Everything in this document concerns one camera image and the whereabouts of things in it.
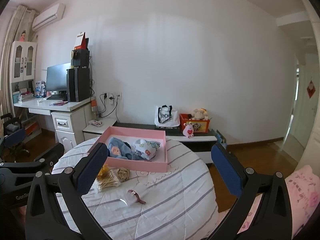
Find light blue fleece hat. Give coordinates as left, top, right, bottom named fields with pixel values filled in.
left=108, top=137, right=136, bottom=160

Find white patterned baby cloth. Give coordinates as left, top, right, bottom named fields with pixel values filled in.
left=133, top=139, right=161, bottom=160

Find pink floral sleeve forearm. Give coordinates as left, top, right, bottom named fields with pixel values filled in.
left=237, top=165, right=320, bottom=238

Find yellow knitted item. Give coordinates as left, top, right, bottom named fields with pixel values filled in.
left=97, top=164, right=109, bottom=178

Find bag of cotton swabs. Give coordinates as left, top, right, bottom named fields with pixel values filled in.
left=95, top=170, right=121, bottom=192

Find white desk with drawers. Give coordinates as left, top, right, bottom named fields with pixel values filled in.
left=14, top=96, right=95, bottom=152

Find white striped tablecloth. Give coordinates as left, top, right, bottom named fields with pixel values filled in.
left=51, top=137, right=220, bottom=240

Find white low side table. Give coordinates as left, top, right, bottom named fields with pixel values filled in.
left=82, top=118, right=117, bottom=140

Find beige hair scrunchie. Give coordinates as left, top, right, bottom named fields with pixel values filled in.
left=117, top=167, right=130, bottom=183

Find red toy storage box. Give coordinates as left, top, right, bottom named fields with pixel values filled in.
left=180, top=114, right=210, bottom=133

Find black computer monitor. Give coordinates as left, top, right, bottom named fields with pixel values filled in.
left=46, top=63, right=71, bottom=92

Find beige plush teddy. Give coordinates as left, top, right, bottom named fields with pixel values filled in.
left=191, top=108, right=209, bottom=121

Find black computer tower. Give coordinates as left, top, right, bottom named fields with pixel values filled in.
left=67, top=68, right=91, bottom=102

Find pink shallow box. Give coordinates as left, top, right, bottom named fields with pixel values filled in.
left=88, top=126, right=168, bottom=173

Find white glass-door cabinet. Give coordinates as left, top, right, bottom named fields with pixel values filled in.
left=10, top=41, right=37, bottom=83

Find black speaker box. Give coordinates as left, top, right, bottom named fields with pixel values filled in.
left=71, top=49, right=89, bottom=68

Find doll figure on cabinet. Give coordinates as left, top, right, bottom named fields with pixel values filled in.
left=19, top=30, right=26, bottom=42

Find red white paper bag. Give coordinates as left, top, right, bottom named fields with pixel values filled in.
left=74, top=32, right=88, bottom=50

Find wall power outlets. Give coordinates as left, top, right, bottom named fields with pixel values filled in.
left=103, top=92, right=122, bottom=100

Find white tote bag black handles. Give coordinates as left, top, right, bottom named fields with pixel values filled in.
left=155, top=105, right=180, bottom=128

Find white wall air conditioner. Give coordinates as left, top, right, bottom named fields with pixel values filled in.
left=32, top=3, right=66, bottom=31

